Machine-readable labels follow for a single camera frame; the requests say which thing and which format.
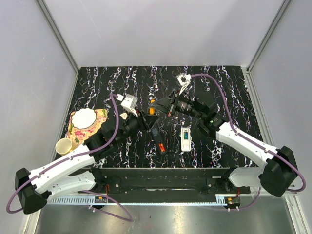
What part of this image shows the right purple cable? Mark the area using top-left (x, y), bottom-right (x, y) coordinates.
top-left (191, 73), bottom-right (307, 193)

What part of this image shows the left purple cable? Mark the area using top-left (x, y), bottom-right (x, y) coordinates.
top-left (6, 92), bottom-right (122, 215)

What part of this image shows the yellow mug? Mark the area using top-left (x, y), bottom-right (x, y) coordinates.
top-left (55, 138), bottom-right (76, 156)

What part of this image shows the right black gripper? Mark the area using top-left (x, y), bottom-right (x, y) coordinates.
top-left (150, 88), bottom-right (204, 120)

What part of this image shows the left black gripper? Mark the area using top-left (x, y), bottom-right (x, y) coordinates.
top-left (115, 108), bottom-right (160, 146)

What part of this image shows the white scalloped bowl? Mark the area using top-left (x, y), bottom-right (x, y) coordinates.
top-left (72, 108), bottom-right (97, 129)

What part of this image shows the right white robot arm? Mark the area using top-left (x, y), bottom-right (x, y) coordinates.
top-left (150, 90), bottom-right (299, 197)

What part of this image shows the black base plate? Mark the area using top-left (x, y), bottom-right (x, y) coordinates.
top-left (78, 167), bottom-right (252, 195)

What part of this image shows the floral placemat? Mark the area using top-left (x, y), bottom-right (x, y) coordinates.
top-left (67, 109), bottom-right (108, 147)

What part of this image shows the beige ceramic bowl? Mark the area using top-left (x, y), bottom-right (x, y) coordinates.
top-left (120, 113), bottom-right (128, 120)

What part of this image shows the slotted cable duct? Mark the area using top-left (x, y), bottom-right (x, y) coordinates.
top-left (48, 194), bottom-right (241, 206)

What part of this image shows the white remote control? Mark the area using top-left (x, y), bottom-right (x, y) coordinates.
top-left (180, 127), bottom-right (192, 152)

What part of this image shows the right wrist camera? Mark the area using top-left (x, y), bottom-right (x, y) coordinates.
top-left (176, 73), bottom-right (192, 95)

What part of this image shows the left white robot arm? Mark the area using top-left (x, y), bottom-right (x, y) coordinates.
top-left (14, 111), bottom-right (158, 215)

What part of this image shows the red battery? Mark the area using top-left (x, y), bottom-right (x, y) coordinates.
top-left (159, 144), bottom-right (164, 152)
top-left (160, 143), bottom-right (166, 152)

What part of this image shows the purple cable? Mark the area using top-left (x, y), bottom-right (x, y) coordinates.
top-left (6, 92), bottom-right (122, 215)
top-left (191, 73), bottom-right (307, 193)

